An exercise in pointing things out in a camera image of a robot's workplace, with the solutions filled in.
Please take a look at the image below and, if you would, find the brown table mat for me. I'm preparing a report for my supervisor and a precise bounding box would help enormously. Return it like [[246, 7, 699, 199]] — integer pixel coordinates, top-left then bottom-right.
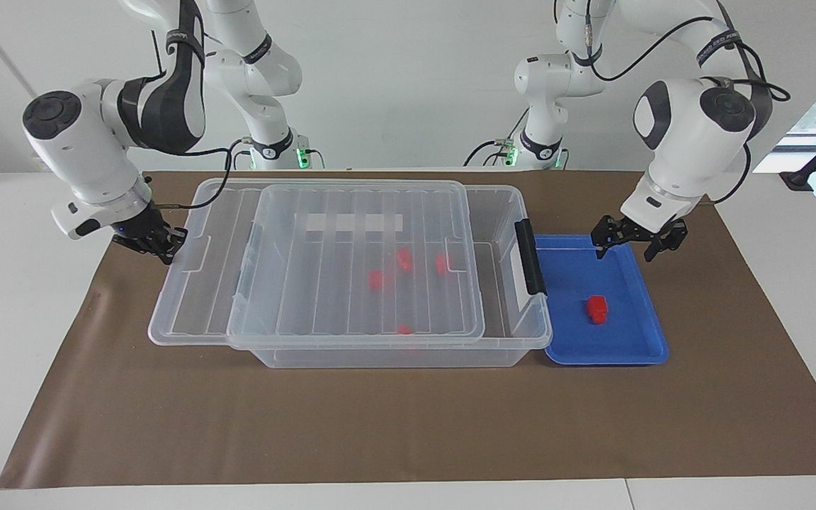
[[0, 170, 816, 489]]

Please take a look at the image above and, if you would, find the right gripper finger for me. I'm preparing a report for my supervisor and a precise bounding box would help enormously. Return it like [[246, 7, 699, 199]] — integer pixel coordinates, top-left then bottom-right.
[[112, 235, 162, 259], [160, 225, 188, 265]]

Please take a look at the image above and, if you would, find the white label strip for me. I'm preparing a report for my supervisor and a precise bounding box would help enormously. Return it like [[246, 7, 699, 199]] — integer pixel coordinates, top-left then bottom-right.
[[305, 212, 404, 234]]

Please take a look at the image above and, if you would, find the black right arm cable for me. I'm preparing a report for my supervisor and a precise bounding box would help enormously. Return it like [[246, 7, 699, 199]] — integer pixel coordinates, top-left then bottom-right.
[[146, 28, 253, 210]]

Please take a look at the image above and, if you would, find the black box latch clip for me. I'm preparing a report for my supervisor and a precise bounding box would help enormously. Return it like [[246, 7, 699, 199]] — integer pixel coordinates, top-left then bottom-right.
[[515, 220, 548, 297]]

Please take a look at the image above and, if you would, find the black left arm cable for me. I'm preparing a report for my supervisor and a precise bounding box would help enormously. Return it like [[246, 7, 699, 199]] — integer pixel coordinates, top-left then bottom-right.
[[553, 0, 793, 206]]

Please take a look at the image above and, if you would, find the blue plastic tray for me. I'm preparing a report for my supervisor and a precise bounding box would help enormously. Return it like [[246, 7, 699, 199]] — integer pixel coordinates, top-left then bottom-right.
[[532, 234, 669, 366]]

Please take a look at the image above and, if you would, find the black base cable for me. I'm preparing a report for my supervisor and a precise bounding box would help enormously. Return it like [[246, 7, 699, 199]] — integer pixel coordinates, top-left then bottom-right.
[[463, 112, 531, 168], [223, 137, 248, 171]]

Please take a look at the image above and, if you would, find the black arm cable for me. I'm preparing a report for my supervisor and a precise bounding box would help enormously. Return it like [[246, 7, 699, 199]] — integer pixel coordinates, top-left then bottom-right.
[[146, 28, 253, 210], [553, 0, 793, 206]]

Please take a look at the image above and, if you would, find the clear ribbed plastic lid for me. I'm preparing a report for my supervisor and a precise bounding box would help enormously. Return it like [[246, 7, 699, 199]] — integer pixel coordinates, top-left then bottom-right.
[[148, 177, 487, 350]]

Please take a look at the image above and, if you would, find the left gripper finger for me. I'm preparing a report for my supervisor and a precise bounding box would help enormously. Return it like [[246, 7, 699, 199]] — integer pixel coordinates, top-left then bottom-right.
[[645, 220, 689, 264], [590, 216, 625, 261]]

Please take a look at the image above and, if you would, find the clear plastic storage box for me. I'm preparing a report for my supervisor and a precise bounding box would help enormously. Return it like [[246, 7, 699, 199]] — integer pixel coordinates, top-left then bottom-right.
[[227, 186, 553, 369]]

